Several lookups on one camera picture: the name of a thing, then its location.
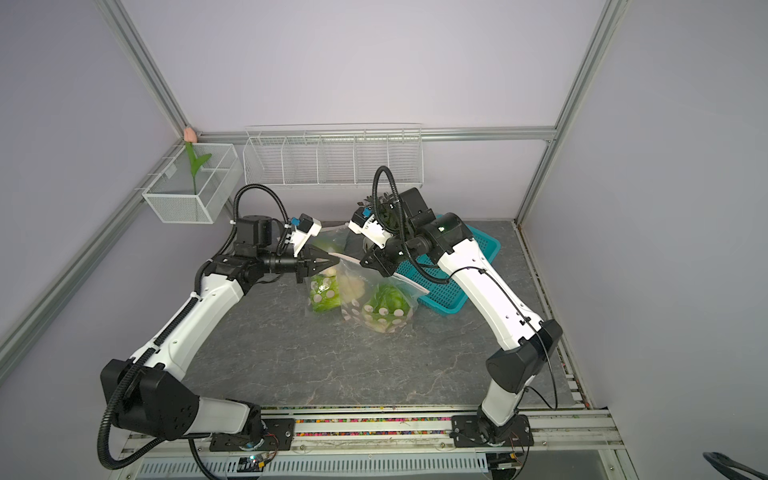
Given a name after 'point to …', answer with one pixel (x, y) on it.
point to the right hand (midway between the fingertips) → (367, 259)
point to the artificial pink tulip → (196, 163)
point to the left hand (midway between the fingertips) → (336, 261)
